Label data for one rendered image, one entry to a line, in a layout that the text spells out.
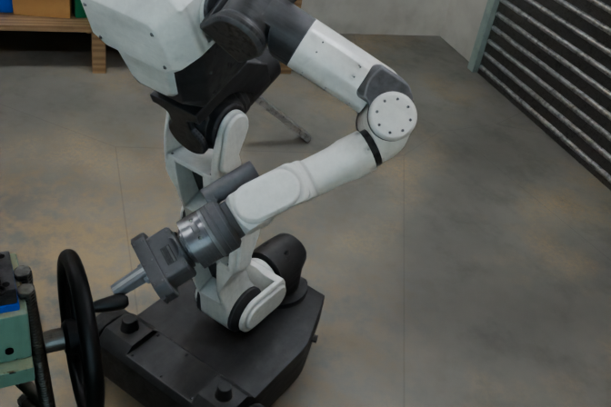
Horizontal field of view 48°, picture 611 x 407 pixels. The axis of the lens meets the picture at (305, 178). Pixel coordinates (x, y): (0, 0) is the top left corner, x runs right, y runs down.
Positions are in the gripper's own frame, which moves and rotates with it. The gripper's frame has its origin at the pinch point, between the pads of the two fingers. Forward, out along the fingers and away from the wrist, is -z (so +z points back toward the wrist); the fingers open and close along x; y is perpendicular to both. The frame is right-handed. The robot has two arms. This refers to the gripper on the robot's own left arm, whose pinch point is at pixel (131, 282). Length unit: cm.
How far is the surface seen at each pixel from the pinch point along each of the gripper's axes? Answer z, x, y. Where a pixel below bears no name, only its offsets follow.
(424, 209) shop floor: 91, 48, -189
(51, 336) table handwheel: -15.9, 0.8, -3.6
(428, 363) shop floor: 48, -16, -139
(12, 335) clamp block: -16.2, -2.2, 9.6
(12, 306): -13.5, 0.0, 12.8
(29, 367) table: -17.4, -5.8, 5.1
